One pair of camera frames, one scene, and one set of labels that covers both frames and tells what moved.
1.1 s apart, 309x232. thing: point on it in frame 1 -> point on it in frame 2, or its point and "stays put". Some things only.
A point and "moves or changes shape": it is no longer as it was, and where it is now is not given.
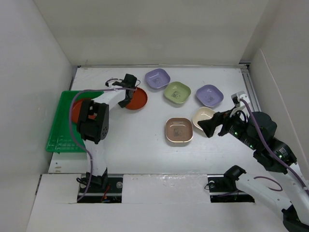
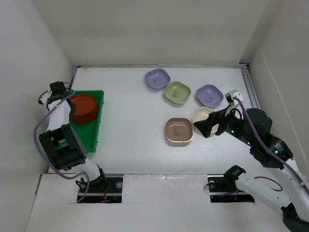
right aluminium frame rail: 249,86 stays put
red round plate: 139,100 moves or changes shape
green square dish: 177,92 stays put
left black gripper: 123,104 -> 71,113
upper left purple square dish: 157,78 stays put
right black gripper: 208,125 stays put
